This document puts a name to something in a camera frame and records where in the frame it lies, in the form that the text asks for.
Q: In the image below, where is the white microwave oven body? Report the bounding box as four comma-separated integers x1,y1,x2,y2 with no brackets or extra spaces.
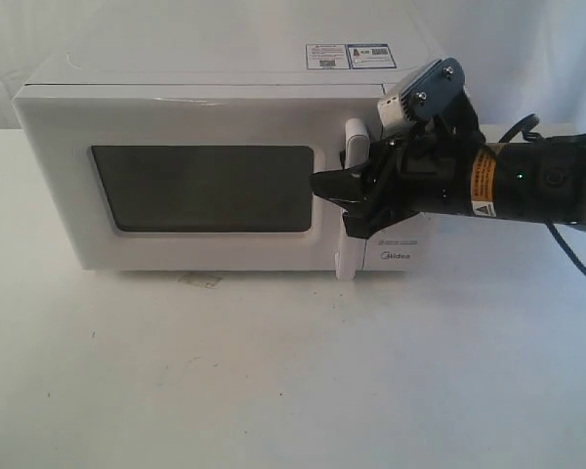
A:
20,0,470,275

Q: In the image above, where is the white microwave door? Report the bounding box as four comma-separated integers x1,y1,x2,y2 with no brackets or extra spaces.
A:
14,85,382,271

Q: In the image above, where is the clear tape patch on table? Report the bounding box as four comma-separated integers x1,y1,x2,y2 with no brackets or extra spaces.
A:
178,273,222,289

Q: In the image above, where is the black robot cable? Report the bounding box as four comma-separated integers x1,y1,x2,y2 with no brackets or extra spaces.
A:
497,114,586,290

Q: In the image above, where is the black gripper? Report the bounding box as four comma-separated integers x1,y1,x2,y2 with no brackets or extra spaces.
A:
310,126,483,239

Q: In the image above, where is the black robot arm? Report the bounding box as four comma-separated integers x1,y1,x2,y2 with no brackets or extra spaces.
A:
311,126,586,239

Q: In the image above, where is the blue warning sticker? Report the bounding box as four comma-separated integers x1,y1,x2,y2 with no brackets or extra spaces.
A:
306,43,397,70

